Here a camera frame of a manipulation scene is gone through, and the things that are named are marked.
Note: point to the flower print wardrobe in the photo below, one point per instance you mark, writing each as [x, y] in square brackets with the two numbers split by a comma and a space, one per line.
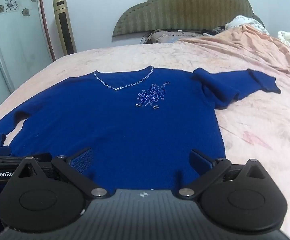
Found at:
[12, 35]

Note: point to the olive padded headboard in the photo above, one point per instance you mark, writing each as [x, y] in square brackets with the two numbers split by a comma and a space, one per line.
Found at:
[185, 7]

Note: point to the pink bed cover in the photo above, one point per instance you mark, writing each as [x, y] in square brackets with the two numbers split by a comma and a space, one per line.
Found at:
[255, 120]

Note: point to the gold tower air conditioner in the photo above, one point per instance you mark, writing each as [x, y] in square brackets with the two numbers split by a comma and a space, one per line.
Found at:
[63, 25]

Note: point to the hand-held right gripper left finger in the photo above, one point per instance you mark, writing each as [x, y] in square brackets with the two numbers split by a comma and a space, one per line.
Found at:
[82, 161]

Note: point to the dark clothes pile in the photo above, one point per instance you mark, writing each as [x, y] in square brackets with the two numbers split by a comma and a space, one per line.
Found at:
[215, 30]

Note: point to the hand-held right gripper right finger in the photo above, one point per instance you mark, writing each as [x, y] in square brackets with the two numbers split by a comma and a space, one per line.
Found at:
[200, 162]

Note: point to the blue beaded sweater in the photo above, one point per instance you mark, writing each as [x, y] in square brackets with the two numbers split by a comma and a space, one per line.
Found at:
[125, 130]

